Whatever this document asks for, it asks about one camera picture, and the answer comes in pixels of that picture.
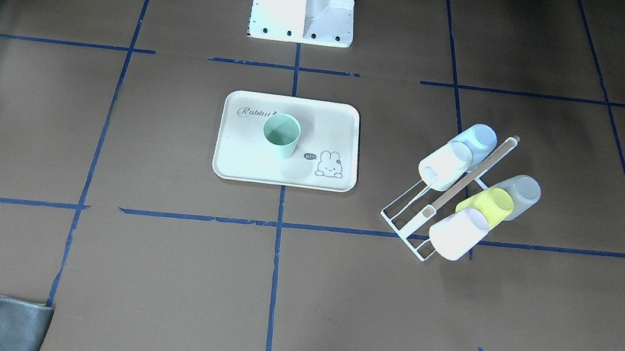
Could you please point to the white rabbit tray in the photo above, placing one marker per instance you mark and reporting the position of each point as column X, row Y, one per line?
column 326, row 156

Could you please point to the green cup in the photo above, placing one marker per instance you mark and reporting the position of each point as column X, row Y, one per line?
column 282, row 133

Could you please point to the white cup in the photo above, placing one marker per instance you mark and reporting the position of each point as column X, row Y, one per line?
column 441, row 169

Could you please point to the pink cup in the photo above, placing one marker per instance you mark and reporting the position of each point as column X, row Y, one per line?
column 458, row 233

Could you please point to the blue cup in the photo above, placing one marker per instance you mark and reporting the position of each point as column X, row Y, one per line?
column 481, row 139

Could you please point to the yellow cup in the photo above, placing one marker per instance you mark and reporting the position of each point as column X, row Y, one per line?
column 495, row 203

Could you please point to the grey cup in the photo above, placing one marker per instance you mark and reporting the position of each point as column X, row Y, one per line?
column 524, row 191

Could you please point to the folded grey cloth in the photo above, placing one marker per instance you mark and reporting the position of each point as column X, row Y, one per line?
column 23, row 324

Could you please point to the white wire cup rack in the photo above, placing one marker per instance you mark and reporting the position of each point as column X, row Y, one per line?
column 411, row 214

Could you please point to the white pedestal column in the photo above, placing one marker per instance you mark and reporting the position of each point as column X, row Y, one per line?
column 326, row 23

